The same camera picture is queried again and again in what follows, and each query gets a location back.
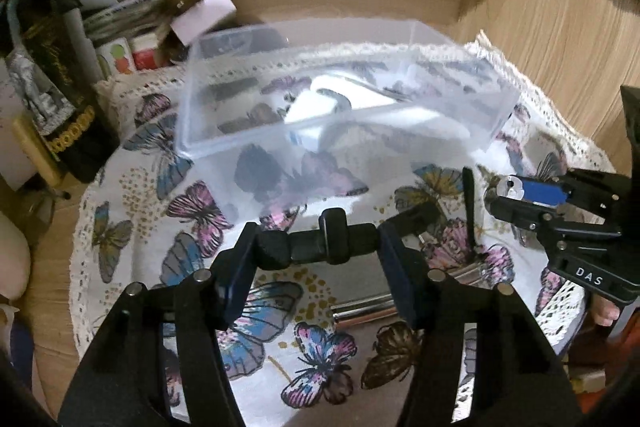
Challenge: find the butterfly printed tablecloth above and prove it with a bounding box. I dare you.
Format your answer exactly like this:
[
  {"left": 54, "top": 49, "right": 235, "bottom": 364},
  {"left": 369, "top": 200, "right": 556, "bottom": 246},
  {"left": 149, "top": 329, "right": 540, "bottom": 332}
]
[{"left": 70, "top": 32, "right": 617, "bottom": 427}]

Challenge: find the beige rounded object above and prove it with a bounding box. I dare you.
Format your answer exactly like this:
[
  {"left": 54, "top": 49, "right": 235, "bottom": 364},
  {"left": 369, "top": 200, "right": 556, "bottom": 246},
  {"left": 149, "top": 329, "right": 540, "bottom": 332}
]
[{"left": 0, "top": 211, "right": 32, "bottom": 304}]

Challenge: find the white paper card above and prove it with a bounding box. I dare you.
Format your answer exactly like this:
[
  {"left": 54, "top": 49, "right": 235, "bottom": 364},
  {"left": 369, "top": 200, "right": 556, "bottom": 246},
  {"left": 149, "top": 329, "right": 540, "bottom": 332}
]
[{"left": 169, "top": 0, "right": 237, "bottom": 46}]

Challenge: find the person's right hand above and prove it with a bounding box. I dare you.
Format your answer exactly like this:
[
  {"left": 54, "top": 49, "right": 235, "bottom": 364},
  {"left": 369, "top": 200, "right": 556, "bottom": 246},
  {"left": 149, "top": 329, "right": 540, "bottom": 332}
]
[{"left": 586, "top": 294, "right": 624, "bottom": 329}]

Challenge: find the white object in container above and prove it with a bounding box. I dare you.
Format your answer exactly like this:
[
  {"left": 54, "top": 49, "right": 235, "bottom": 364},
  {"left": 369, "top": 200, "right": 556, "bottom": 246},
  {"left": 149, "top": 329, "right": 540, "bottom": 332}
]
[{"left": 282, "top": 74, "right": 357, "bottom": 128}]

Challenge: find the clear plastic container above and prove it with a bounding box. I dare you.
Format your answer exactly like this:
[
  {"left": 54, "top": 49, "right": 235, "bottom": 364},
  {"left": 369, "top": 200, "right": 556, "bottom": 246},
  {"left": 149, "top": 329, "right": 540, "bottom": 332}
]
[{"left": 177, "top": 21, "right": 521, "bottom": 158}]

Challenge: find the thin black stick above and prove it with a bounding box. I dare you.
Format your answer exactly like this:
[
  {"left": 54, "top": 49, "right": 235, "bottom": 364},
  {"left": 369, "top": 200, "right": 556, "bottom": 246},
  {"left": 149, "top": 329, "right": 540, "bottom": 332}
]
[{"left": 461, "top": 166, "right": 482, "bottom": 254}]

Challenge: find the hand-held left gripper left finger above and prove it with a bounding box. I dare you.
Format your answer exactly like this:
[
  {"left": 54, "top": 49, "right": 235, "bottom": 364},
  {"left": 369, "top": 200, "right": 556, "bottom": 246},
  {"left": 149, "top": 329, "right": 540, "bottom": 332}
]
[{"left": 57, "top": 222, "right": 261, "bottom": 427}]

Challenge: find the silver metal bar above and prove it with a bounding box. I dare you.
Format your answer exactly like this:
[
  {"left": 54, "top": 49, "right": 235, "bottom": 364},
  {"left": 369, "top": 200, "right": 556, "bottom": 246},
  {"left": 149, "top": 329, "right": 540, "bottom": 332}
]
[{"left": 331, "top": 264, "right": 483, "bottom": 324}]

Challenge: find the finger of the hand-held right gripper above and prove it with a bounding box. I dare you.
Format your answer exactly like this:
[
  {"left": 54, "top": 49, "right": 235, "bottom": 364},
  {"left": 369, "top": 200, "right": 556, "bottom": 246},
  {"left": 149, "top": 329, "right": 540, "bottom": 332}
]
[
  {"left": 519, "top": 167, "right": 628, "bottom": 209},
  {"left": 486, "top": 191, "right": 623, "bottom": 244}
]

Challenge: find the stack of papers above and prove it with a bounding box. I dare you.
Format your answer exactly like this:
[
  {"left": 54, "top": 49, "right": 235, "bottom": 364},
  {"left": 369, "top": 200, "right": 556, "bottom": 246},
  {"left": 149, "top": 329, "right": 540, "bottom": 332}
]
[{"left": 80, "top": 0, "right": 171, "bottom": 44}]

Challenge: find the silver figurine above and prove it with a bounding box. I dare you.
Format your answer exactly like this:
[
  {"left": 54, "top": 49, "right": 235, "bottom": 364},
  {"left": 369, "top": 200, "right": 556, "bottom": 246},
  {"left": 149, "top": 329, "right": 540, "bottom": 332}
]
[{"left": 9, "top": 52, "right": 71, "bottom": 135}]

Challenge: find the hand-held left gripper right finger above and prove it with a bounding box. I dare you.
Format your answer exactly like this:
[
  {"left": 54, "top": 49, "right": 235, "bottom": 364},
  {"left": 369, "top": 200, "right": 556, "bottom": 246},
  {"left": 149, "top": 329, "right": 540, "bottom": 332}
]
[{"left": 378, "top": 226, "right": 583, "bottom": 427}]

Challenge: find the black plastic connector piece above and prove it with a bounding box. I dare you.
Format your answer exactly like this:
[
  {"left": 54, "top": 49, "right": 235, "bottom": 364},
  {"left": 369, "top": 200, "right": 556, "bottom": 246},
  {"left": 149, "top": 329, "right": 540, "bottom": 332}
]
[{"left": 256, "top": 208, "right": 386, "bottom": 270}]

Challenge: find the small fruit printed box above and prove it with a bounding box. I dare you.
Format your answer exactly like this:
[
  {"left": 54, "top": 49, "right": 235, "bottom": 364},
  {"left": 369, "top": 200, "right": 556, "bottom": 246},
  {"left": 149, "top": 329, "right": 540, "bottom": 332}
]
[{"left": 96, "top": 36, "right": 137, "bottom": 76}]

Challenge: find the small red box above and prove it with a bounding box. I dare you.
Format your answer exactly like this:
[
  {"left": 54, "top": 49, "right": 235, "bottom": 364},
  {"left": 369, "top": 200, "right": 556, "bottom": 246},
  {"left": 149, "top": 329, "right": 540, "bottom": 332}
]
[{"left": 131, "top": 33, "right": 167, "bottom": 70}]

